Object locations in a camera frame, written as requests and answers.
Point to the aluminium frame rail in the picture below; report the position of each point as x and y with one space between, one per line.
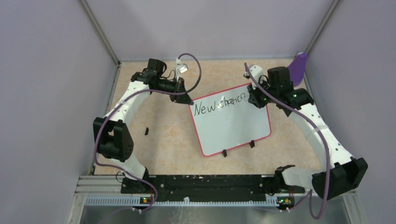
99 185

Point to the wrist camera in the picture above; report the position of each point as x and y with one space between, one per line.
258 74
180 68

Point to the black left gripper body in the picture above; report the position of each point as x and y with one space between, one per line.
178 85

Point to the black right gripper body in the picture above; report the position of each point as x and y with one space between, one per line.
260 97

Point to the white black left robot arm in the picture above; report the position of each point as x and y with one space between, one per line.
113 141

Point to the purple marker holder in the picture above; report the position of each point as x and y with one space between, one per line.
297 68

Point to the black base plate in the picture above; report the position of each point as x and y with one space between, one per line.
209 188

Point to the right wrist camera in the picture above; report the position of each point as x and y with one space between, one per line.
258 74

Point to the white cable duct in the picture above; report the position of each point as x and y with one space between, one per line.
136 201

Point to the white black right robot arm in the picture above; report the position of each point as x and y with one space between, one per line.
341 171

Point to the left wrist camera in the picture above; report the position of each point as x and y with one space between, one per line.
180 68

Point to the pink framed whiteboard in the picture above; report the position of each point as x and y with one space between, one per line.
225 120

